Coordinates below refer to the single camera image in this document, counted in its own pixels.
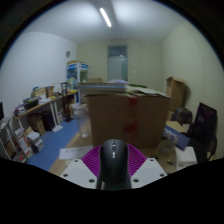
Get white box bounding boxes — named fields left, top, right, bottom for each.
left=174, top=146, right=198, bottom=168

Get stack of flat papers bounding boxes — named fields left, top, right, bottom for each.
left=74, top=79, right=171, bottom=98

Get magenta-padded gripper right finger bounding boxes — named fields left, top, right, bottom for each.
left=126, top=143, right=168, bottom=189

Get blue white glass-door cabinet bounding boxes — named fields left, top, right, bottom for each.
left=66, top=60, right=90, bottom=105

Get clear plastic jar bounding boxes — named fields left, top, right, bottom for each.
left=72, top=103, right=92, bottom=140

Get small brown cardboard box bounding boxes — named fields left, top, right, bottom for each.
left=27, top=113, right=46, bottom=136

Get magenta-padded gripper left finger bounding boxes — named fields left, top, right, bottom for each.
left=59, top=144, right=104, bottom=190

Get open tall cardboard box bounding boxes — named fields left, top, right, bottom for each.
left=165, top=76, right=187, bottom=113

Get black computer mouse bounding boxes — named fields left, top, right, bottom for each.
left=96, top=138, right=132, bottom=192

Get grey door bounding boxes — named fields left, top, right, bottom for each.
left=107, top=44, right=129, bottom=82

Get wooden side desk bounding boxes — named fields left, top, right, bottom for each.
left=13, top=89, right=78, bottom=134

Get stack of books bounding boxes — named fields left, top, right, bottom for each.
left=27, top=130, right=45, bottom=154

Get ceiling light tube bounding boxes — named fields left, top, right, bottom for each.
left=99, top=7, right=113, bottom=28

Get large cardboard box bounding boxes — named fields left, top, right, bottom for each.
left=87, top=93, right=173, bottom=149

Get black stand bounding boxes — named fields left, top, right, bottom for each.
left=60, top=81, right=75, bottom=123

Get black bin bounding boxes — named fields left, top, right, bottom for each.
left=40, top=109, right=56, bottom=132

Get blue printed box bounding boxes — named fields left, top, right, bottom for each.
left=163, top=124, right=191, bottom=151

